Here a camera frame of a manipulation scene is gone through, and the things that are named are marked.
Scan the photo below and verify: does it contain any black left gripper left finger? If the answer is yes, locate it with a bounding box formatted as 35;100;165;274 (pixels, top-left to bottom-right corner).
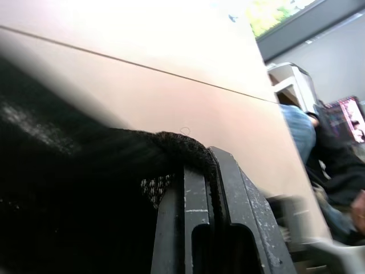
150;165;229;274

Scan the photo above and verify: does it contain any pink and black printed box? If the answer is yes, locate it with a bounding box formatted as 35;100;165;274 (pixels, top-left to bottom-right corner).
324;95;365;143

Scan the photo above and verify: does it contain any black drawstring pouch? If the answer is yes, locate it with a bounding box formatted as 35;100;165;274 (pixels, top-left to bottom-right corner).
0;53;225;274

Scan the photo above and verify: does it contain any seated person in jeans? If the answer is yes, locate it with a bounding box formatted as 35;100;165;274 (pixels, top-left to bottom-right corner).
280;99;365;247

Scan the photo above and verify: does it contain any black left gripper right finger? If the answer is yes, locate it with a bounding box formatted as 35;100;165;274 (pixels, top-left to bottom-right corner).
209;146;298;274

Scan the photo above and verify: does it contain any window with green foliage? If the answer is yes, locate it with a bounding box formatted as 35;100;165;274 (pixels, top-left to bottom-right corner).
244;0;319;38

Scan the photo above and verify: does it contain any white cabinet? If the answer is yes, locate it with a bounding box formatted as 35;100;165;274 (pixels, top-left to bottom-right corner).
267;62;319;112

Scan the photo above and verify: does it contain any bare hand of seated person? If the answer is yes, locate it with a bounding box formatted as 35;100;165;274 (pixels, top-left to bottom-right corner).
351;196;365;229

